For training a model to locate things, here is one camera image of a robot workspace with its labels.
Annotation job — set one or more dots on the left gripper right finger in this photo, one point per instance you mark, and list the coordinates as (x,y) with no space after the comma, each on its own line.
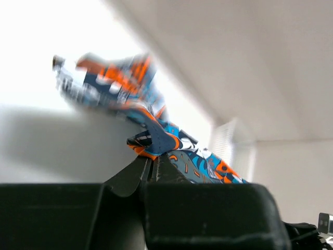
(182,215)

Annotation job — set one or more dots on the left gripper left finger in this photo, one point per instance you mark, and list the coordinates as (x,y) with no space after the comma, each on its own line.
(75,215)

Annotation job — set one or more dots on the colourful patterned shorts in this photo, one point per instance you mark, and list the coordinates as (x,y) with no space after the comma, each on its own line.
(125,87)

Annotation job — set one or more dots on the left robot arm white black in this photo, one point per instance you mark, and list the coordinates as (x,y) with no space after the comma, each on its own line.
(304,234)

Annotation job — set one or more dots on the white plastic basket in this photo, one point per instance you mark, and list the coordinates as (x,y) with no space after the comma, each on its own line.
(235,144)

